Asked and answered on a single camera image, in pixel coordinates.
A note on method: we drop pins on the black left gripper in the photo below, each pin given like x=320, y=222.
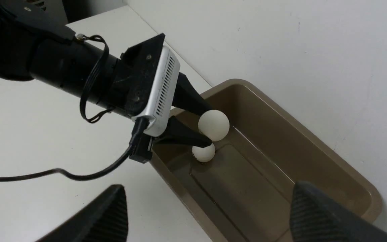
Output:
x=132, y=85

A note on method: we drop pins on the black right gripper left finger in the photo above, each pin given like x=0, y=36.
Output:
x=105, y=219

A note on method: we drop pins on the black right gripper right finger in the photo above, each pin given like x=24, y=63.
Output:
x=315, y=217

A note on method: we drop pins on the white ball black logo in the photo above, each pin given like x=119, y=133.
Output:
x=214, y=124

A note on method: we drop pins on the white ping-pong ball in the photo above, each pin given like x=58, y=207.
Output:
x=205, y=154

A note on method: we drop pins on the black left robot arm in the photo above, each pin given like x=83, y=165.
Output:
x=35, y=46

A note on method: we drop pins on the tan plastic bin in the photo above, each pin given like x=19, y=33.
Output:
x=244, y=193

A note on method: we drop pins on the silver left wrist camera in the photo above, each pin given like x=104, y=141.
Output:
x=159, y=102

